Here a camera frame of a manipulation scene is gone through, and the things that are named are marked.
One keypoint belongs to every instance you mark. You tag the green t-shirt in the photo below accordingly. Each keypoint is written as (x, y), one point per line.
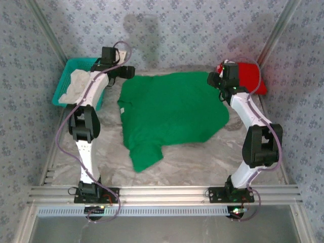
(172, 108)

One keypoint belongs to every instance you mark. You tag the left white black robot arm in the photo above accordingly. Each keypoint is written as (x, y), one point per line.
(86, 157)

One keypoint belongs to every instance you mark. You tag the crumpled white t-shirt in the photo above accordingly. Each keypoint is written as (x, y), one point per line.
(76, 86)

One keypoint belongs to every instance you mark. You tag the folded red t-shirt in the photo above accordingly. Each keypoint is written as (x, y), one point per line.
(253, 76)

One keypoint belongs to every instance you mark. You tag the teal plastic basket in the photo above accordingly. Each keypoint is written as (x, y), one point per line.
(63, 76)

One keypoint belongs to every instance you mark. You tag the small circuit board with LED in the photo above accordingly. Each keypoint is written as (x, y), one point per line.
(95, 208)
(239, 210)

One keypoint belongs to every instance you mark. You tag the aluminium corner post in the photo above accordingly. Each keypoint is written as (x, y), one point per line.
(48, 30)
(279, 31)

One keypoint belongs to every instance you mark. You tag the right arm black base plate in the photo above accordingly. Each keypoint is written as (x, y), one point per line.
(216, 196)

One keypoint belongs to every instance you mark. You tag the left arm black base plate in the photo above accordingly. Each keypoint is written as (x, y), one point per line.
(111, 196)

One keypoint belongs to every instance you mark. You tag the aluminium mounting rail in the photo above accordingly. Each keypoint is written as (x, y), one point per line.
(164, 195)

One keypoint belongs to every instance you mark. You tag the aluminium frame leg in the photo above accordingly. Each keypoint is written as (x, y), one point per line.
(24, 225)
(303, 225)

